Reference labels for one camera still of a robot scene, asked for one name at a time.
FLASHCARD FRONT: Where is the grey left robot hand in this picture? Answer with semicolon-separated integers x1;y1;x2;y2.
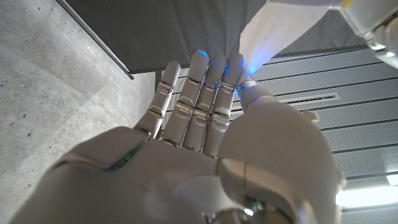
329;0;398;70

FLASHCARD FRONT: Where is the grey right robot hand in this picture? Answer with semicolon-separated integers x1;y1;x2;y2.
9;50;346;224

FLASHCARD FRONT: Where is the yellow new driver bumper sticker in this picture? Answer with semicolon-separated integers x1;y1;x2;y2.
238;0;343;85

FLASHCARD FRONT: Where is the ceiling slot vent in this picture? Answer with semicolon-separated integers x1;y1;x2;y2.
231;92;341;110

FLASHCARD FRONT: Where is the black backdrop curtain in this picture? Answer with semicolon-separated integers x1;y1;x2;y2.
65;0;366;75

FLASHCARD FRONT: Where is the black backdrop stand pole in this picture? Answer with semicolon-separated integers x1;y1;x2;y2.
55;0;135;80

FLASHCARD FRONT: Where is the bright ceiling light strip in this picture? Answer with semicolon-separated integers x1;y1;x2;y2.
335;174;398;208

